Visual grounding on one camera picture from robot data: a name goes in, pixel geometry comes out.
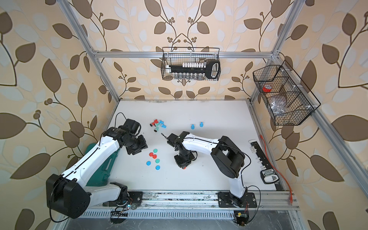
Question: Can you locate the black wire basket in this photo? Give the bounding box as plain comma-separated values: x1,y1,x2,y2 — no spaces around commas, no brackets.
161,47,221,81
253,61,321,126

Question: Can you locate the socket rail tool black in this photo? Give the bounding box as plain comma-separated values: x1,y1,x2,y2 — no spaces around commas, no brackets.
161,60,221,81

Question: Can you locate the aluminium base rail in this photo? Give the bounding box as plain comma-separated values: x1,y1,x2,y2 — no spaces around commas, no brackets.
61,189,300,213

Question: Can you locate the clear plastic bag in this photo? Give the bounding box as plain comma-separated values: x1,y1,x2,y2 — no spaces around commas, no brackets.
270,95,290,116

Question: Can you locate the orange cable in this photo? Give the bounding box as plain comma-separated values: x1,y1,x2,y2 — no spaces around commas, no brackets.
258,134,294,205

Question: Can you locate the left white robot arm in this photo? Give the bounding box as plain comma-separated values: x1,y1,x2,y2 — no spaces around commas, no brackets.
46,119,148,219

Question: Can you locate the black wire basket right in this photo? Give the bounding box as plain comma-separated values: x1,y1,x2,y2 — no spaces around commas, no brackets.
253,61,321,126

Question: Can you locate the small circuit board right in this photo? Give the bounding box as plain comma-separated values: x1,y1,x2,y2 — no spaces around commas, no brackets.
234,211,250,227

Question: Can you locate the green plastic tool case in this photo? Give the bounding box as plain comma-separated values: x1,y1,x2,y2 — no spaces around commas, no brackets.
86,150,119,187

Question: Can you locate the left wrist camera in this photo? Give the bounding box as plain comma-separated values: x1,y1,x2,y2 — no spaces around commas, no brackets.
123,119,141,136

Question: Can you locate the black wire basket back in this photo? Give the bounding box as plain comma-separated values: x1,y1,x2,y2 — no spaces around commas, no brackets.
161,47,221,81

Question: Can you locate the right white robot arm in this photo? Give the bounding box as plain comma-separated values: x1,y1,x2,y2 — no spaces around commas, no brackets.
166,131,252,198

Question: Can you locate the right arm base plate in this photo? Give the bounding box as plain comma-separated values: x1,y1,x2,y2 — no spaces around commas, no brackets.
217,192,258,209

